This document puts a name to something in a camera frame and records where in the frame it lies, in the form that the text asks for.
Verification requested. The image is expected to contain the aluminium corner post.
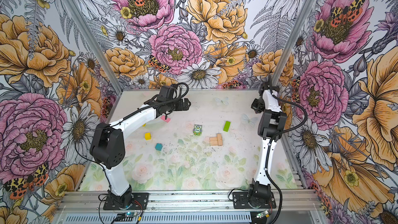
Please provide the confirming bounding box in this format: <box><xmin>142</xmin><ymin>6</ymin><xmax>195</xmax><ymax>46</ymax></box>
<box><xmin>61</xmin><ymin>0</ymin><xmax>123</xmax><ymax>95</ymax></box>
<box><xmin>269</xmin><ymin>0</ymin><xmax>317</xmax><ymax>87</ymax></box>

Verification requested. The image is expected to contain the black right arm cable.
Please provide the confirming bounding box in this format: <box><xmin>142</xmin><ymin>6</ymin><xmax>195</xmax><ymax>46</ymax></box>
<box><xmin>263</xmin><ymin>74</ymin><xmax>308</xmax><ymax>224</ymax></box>

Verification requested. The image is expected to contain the right aluminium corner post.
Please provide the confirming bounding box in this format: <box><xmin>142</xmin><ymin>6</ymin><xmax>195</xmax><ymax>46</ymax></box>
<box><xmin>269</xmin><ymin>0</ymin><xmax>317</xmax><ymax>87</ymax></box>

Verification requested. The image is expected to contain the teal small cube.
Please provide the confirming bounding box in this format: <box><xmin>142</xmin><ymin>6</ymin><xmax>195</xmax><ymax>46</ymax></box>
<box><xmin>155</xmin><ymin>143</ymin><xmax>163</xmax><ymax>151</ymax></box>

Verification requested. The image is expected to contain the pink wood block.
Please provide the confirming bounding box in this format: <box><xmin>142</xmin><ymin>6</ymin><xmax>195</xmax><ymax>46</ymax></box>
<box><xmin>161</xmin><ymin>115</ymin><xmax>171</xmax><ymax>123</ymax></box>

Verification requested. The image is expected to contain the green wood block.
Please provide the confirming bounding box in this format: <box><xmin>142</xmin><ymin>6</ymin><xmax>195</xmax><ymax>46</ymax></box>
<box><xmin>223</xmin><ymin>121</ymin><xmax>231</xmax><ymax>132</ymax></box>

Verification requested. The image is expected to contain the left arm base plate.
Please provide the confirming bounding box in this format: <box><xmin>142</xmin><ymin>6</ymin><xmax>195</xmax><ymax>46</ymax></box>
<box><xmin>103</xmin><ymin>192</ymin><xmax>149</xmax><ymax>211</ymax></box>

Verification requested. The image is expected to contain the aluminium front rail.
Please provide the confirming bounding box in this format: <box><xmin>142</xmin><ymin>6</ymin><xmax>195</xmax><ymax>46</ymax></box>
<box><xmin>53</xmin><ymin>189</ymin><xmax>328</xmax><ymax>224</ymax></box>

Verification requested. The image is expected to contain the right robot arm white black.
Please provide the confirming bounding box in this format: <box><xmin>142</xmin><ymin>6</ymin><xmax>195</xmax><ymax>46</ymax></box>
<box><xmin>248</xmin><ymin>83</ymin><xmax>287</xmax><ymax>208</ymax></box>

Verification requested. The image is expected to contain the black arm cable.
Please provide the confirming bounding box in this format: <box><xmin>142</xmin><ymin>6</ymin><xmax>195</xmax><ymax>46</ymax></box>
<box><xmin>263</xmin><ymin>74</ymin><xmax>308</xmax><ymax>224</ymax></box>
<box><xmin>73</xmin><ymin>82</ymin><xmax>190</xmax><ymax>194</ymax></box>

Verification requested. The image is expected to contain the left aluminium corner post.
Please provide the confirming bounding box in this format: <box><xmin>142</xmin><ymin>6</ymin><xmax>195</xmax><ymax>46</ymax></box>
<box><xmin>61</xmin><ymin>0</ymin><xmax>123</xmax><ymax>95</ymax></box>

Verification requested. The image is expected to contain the green owl number toy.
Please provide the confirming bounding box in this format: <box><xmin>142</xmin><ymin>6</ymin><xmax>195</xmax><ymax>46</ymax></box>
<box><xmin>193</xmin><ymin>124</ymin><xmax>202</xmax><ymax>136</ymax></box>

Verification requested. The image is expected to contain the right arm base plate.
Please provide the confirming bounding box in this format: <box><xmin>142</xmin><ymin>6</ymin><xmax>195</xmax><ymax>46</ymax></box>
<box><xmin>232</xmin><ymin>191</ymin><xmax>277</xmax><ymax>209</ymax></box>

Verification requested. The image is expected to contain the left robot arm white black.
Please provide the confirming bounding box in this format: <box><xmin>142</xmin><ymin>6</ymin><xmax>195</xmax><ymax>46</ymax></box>
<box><xmin>90</xmin><ymin>83</ymin><xmax>191</xmax><ymax>209</ymax></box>

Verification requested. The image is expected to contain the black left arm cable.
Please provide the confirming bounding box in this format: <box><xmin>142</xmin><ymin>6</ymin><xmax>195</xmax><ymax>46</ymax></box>
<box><xmin>73</xmin><ymin>82</ymin><xmax>190</xmax><ymax>194</ymax></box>

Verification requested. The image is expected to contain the yellow small cube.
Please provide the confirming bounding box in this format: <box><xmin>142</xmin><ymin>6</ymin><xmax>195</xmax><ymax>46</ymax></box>
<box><xmin>145</xmin><ymin>133</ymin><xmax>151</xmax><ymax>141</ymax></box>

